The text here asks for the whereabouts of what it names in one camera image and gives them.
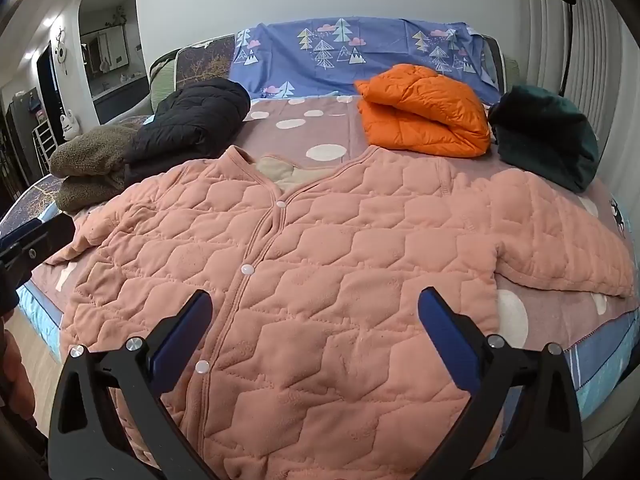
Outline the pink quilted jacket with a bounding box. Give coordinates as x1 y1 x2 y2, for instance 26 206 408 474
51 147 634 479

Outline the olive brown fleece garment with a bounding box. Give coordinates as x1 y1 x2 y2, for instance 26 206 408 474
50 125 137 214

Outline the black puffer jacket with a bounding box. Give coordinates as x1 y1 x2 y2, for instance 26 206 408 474
124 78 250 186

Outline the dark tree-print cushion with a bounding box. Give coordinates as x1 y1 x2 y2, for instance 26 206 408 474
175 35 235 89

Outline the dark green garment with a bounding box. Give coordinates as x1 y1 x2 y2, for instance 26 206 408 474
488 86 599 193

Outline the orange puffer jacket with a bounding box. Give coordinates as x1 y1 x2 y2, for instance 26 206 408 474
354 64 490 158

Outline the blue tree-print sheet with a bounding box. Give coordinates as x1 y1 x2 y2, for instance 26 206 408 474
230 16 500 105

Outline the grey curtain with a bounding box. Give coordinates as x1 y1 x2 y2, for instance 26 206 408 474
519 0 640 201

